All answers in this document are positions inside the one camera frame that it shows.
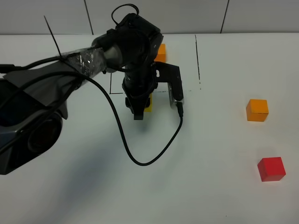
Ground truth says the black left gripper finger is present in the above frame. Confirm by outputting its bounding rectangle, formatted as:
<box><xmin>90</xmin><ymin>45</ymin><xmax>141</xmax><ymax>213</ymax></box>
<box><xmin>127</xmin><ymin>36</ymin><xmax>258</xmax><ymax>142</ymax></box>
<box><xmin>133</xmin><ymin>103</ymin><xmax>144</xmax><ymax>120</ymax></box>

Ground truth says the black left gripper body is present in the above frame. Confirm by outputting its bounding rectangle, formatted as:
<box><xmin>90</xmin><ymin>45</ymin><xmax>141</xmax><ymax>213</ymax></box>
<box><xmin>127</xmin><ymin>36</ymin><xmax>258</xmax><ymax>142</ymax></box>
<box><xmin>122</xmin><ymin>63</ymin><xmax>157</xmax><ymax>114</ymax></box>

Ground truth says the yellow cube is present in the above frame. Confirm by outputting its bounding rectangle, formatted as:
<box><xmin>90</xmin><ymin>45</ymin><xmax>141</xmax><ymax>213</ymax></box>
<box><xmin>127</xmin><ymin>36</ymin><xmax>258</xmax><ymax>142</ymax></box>
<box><xmin>144</xmin><ymin>93</ymin><xmax>153</xmax><ymax>112</ymax></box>

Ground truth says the red cube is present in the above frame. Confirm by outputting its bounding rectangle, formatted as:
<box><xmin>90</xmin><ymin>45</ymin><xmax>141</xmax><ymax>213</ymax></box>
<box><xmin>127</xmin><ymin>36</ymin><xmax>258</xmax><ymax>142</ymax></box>
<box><xmin>257</xmin><ymin>157</ymin><xmax>286</xmax><ymax>182</ymax></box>

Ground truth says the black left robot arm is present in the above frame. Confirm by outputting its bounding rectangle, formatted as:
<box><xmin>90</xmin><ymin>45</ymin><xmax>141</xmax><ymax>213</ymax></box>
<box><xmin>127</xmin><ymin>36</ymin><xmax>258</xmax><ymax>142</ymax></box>
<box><xmin>0</xmin><ymin>13</ymin><xmax>163</xmax><ymax>175</ymax></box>

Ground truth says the orange template cube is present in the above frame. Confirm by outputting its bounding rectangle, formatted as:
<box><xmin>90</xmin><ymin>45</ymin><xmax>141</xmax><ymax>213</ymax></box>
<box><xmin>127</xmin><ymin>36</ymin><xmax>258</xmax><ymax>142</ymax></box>
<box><xmin>154</xmin><ymin>44</ymin><xmax>167</xmax><ymax>63</ymax></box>

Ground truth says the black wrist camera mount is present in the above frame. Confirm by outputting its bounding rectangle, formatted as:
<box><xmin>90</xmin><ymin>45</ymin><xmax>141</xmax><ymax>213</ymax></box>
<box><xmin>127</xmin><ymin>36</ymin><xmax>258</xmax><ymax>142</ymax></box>
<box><xmin>154</xmin><ymin>62</ymin><xmax>184</xmax><ymax>110</ymax></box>

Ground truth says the black camera cable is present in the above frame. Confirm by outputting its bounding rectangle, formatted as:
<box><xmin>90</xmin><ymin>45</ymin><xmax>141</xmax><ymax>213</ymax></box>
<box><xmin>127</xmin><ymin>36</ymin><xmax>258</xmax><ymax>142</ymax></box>
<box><xmin>0</xmin><ymin>64</ymin><xmax>185</xmax><ymax>167</ymax></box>

